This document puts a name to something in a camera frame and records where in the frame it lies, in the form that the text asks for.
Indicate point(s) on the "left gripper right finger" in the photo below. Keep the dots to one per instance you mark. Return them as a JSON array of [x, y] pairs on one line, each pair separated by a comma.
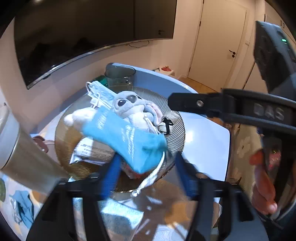
[[238, 220]]

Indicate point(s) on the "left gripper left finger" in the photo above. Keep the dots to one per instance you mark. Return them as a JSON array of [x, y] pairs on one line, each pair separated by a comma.
[[55, 220]]

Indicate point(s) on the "white cloth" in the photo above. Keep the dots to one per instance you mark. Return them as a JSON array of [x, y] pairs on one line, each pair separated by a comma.
[[168, 121]]

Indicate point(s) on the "blue drawstring pouch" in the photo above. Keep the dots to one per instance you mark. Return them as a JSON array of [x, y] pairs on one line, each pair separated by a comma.
[[142, 151]]

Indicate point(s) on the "grey alien plush toy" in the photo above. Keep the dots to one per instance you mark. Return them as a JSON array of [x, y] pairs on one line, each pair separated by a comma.
[[140, 113]]

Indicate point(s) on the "blue face mask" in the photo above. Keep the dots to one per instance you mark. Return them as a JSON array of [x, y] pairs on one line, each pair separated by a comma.
[[100, 95]]

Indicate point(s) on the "person right hand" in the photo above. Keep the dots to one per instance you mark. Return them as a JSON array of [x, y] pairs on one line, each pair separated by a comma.
[[263, 190]]

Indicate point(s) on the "brown glass bowl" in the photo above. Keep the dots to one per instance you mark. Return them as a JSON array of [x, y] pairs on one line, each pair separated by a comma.
[[68, 134]]

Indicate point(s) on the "beige thermos bottle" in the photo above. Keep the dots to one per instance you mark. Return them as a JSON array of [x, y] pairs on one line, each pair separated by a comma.
[[23, 160]]

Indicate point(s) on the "white printed pouch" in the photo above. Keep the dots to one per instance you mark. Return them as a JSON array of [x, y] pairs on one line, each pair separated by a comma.
[[93, 152]]

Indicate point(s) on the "brown round purse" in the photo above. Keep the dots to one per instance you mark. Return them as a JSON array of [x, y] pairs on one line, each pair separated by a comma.
[[40, 142]]

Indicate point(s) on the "white door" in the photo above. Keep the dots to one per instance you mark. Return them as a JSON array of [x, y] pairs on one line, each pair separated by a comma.
[[220, 32]]

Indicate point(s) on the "white low cabinet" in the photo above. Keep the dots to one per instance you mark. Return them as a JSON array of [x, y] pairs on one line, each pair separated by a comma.
[[165, 70]]

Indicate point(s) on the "glass measuring jug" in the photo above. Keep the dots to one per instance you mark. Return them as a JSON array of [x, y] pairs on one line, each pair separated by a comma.
[[120, 75]]

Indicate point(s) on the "black wall television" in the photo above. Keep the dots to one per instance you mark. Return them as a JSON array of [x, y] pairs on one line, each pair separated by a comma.
[[51, 34]]

